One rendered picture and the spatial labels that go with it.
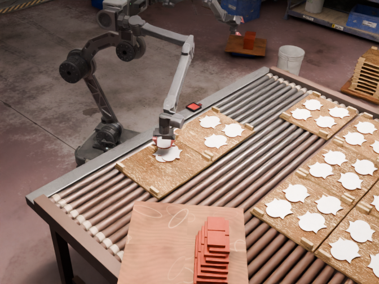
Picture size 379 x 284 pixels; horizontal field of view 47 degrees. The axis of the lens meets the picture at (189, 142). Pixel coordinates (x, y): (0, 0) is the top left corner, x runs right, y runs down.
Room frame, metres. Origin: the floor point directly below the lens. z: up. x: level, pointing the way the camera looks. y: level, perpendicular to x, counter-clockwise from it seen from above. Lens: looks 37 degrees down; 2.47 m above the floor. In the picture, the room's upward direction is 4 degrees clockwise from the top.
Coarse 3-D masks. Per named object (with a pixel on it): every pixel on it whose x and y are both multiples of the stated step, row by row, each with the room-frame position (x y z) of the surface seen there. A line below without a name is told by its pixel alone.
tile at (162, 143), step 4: (160, 140) 1.91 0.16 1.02; (164, 140) 1.92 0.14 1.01; (168, 140) 1.92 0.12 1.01; (152, 144) 1.86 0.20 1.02; (160, 144) 1.87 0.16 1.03; (164, 144) 1.87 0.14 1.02; (168, 144) 1.87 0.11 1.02; (172, 144) 1.87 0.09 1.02; (160, 148) 1.83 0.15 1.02; (164, 148) 1.83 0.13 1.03; (168, 148) 1.84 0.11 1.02
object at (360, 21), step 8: (352, 8) 6.18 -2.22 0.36; (360, 8) 6.38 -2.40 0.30; (368, 8) 6.33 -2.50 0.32; (376, 8) 6.27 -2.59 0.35; (352, 16) 6.03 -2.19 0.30; (360, 16) 5.99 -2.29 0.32; (368, 16) 5.94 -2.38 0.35; (376, 16) 6.26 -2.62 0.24; (352, 24) 6.03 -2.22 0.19; (360, 24) 5.97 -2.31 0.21; (368, 24) 5.92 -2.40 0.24; (376, 24) 5.87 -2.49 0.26; (376, 32) 5.86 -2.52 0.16
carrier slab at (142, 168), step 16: (176, 144) 1.99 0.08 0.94; (128, 160) 1.82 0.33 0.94; (144, 160) 1.83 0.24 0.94; (176, 160) 1.85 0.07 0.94; (192, 160) 1.86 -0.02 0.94; (128, 176) 1.70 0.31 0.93; (144, 176) 1.70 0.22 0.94; (160, 176) 1.70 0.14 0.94; (176, 176) 1.71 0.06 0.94; (192, 176) 1.73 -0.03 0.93; (160, 192) 1.59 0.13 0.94
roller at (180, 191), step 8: (280, 120) 2.34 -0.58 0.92; (272, 128) 2.25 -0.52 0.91; (256, 136) 2.14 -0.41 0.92; (264, 136) 2.18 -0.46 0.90; (248, 144) 2.06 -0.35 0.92; (232, 152) 1.97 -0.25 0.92; (240, 152) 1.99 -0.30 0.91; (224, 160) 1.90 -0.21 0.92; (208, 168) 1.81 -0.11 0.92; (216, 168) 1.83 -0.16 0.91; (200, 176) 1.74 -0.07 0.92; (208, 176) 1.77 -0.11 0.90; (184, 184) 1.68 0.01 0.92; (192, 184) 1.68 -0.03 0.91; (176, 192) 1.61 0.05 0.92; (184, 192) 1.63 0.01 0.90; (168, 200) 1.55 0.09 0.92; (128, 224) 1.37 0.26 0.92; (120, 232) 1.32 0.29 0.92; (104, 240) 1.27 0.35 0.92; (112, 240) 1.28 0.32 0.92
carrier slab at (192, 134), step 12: (192, 120) 2.25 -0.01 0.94; (228, 120) 2.27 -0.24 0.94; (180, 132) 2.11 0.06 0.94; (192, 132) 2.12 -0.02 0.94; (204, 132) 2.12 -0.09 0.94; (216, 132) 2.13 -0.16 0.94; (252, 132) 2.16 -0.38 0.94; (192, 144) 2.00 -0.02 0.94; (204, 144) 2.01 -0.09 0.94; (228, 144) 2.02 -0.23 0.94; (216, 156) 1.90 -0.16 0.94
